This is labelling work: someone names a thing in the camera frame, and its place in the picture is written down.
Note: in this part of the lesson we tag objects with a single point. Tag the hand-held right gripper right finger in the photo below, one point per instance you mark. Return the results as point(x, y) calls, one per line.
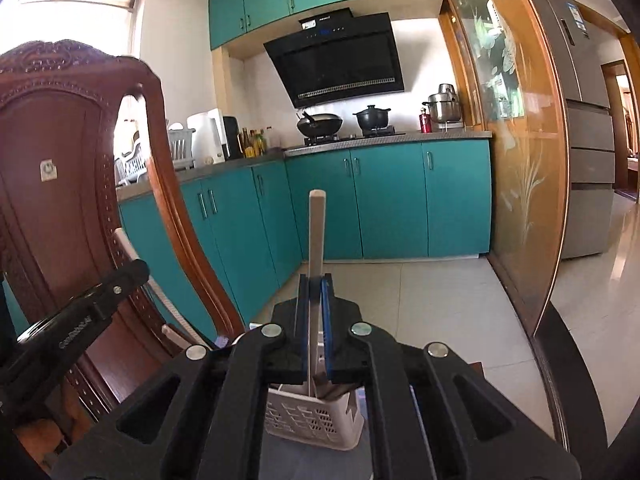
point(327, 330)

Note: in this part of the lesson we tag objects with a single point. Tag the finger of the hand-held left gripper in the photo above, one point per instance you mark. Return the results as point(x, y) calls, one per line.
point(120, 287)

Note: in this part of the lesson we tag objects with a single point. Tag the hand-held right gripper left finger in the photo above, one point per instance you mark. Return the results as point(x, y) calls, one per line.
point(303, 330)

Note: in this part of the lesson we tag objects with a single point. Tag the cream textured chopstick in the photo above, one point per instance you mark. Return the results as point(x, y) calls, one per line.
point(172, 335)
point(125, 242)

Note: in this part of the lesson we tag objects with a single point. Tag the white plastic utensil holder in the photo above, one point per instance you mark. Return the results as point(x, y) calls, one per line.
point(300, 420)

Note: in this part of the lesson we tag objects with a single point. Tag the chipped cream chopstick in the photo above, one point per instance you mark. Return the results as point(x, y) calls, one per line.
point(317, 235)

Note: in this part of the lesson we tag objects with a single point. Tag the carved wooden chair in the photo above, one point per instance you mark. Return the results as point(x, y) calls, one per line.
point(65, 210)

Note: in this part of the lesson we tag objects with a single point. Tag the teal kitchen base cabinets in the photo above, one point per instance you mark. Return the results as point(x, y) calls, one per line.
point(400, 200)

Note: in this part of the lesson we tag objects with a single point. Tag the white dish rack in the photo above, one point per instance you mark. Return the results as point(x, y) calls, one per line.
point(180, 147)

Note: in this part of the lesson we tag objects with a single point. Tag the white kitchen appliance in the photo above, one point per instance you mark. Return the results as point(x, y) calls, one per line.
point(202, 140)

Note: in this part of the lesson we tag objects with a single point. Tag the black kitchen appliance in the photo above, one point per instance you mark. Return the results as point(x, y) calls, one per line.
point(231, 137)

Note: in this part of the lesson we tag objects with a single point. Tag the row of condiment bottles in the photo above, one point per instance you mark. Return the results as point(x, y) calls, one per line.
point(257, 142)

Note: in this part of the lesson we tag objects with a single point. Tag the gas stove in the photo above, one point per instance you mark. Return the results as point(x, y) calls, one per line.
point(350, 136)

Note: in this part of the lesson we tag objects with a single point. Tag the black wok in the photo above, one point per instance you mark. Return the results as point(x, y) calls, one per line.
point(325, 122)

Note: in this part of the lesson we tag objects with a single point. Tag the black lidded pot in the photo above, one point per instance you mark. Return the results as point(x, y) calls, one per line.
point(372, 117)

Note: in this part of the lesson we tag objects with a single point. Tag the red bottle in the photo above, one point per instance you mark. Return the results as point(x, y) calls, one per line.
point(426, 122)

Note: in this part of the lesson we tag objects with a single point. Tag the grey kitchen countertop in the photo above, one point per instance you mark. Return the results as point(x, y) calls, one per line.
point(450, 134)

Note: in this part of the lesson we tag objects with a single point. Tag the wooden framed glass door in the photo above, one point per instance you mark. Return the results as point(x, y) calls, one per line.
point(510, 160)

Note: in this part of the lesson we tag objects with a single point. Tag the stainless steel pot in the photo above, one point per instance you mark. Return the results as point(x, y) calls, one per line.
point(442, 105)

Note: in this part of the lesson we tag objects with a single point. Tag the black range hood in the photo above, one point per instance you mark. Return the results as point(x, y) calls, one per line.
point(340, 60)

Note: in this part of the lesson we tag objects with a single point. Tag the window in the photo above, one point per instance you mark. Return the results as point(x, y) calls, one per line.
point(75, 15)

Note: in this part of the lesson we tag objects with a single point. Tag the silver refrigerator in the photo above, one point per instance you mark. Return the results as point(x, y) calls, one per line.
point(585, 160)

